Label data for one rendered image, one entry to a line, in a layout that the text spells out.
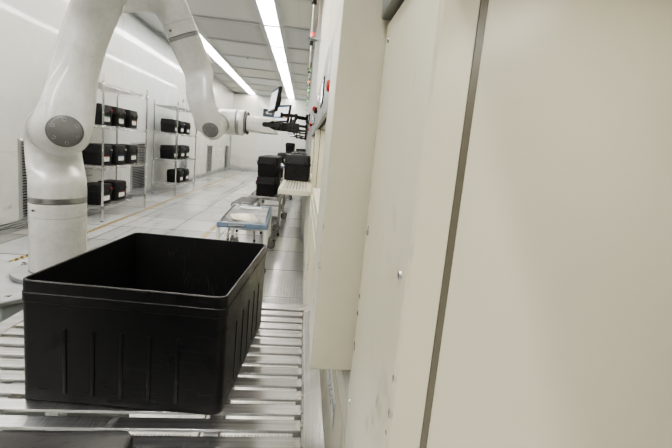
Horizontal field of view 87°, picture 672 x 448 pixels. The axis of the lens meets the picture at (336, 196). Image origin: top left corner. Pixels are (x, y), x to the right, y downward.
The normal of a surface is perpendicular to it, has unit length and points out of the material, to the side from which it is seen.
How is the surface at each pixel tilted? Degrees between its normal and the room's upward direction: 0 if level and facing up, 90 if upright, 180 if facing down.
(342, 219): 90
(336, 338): 90
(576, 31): 90
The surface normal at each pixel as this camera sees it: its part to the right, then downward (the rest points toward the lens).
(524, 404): 0.09, 0.14
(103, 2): 0.39, 0.75
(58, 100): 0.60, -0.37
